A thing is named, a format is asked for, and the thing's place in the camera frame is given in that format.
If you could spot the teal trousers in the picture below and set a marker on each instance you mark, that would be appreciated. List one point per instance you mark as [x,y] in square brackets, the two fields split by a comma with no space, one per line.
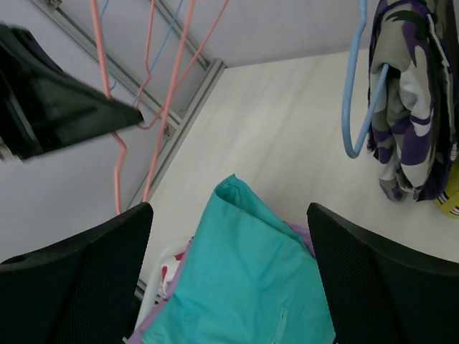
[249,278]

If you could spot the white plastic basket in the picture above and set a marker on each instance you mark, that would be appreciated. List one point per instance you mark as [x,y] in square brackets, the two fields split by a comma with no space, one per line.
[149,310]

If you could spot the olive yellow trousers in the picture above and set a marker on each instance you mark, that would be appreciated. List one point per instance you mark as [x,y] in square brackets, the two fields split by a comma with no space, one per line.
[447,203]

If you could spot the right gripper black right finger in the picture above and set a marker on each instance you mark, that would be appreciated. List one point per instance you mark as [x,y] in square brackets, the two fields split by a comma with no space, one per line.
[379,291]

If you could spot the pink wire hanger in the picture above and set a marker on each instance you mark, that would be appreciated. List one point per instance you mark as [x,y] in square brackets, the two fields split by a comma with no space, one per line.
[109,103]

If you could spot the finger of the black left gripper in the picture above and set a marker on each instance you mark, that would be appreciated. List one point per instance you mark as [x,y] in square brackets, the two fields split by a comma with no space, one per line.
[44,109]

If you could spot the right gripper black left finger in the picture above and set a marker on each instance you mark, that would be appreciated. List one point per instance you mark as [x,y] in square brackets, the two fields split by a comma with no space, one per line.
[78,290]

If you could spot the purple grey camouflage trousers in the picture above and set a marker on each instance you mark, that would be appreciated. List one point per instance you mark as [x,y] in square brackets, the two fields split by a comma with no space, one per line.
[413,79]

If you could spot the lilac purple trousers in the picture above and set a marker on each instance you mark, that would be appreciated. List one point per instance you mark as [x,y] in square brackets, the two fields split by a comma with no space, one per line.
[167,326]

